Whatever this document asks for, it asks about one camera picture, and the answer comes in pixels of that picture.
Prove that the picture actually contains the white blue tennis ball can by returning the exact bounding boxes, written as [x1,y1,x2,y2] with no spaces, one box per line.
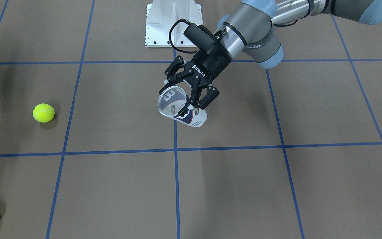
[158,86,208,127]

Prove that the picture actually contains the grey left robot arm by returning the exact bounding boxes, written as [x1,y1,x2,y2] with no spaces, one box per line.
[159,0,382,111]

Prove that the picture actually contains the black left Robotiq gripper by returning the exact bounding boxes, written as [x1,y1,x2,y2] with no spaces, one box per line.
[159,42,232,110]

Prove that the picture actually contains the yellow tennis ball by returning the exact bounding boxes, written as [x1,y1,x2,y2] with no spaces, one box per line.
[33,103,55,123]

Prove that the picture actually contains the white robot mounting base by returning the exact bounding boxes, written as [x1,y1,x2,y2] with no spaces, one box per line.
[145,0,203,47]

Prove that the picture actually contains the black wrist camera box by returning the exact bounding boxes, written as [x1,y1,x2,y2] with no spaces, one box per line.
[184,23,220,55]

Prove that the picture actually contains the black camera cable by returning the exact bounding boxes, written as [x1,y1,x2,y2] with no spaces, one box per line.
[169,19,198,54]

